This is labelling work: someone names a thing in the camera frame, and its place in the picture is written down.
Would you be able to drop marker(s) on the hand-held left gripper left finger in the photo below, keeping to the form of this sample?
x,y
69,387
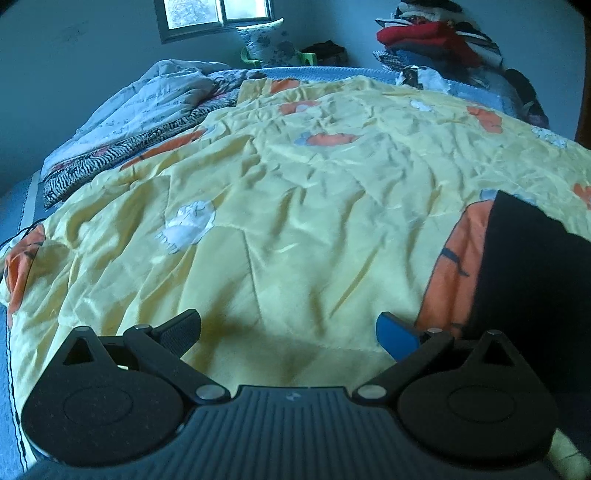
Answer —
x,y
181,331

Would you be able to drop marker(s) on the pile of clothes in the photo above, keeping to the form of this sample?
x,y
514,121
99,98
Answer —
x,y
438,32

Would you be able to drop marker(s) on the red jacket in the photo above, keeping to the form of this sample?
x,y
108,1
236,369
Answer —
x,y
425,37

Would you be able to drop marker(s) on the yellow floral bed sheet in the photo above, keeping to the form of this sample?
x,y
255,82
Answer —
x,y
300,207

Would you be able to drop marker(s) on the white crumpled quilt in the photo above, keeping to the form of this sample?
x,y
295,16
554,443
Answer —
x,y
138,97

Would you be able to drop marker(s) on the white floral pillow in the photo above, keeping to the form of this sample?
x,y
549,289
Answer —
x,y
270,44

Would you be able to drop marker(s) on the black duffel bag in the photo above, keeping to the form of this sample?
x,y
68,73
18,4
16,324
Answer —
x,y
328,51

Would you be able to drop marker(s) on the green plastic chair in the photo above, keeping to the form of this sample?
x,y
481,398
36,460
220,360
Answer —
x,y
308,57

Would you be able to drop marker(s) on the blue quilted mattress pad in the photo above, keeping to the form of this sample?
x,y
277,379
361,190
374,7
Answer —
x,y
323,71

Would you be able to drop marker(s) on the window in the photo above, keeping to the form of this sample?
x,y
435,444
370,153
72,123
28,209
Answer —
x,y
212,11

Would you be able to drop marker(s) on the black backpack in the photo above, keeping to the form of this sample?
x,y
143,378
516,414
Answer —
x,y
526,92

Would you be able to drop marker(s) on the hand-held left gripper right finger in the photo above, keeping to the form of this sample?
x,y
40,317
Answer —
x,y
396,339

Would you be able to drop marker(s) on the small black object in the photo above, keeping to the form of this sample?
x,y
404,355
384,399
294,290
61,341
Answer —
x,y
408,74

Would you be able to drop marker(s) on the black pants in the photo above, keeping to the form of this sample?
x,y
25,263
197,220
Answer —
x,y
531,286

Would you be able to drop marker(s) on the zebra striped blanket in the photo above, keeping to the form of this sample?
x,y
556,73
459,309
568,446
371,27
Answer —
x,y
115,154

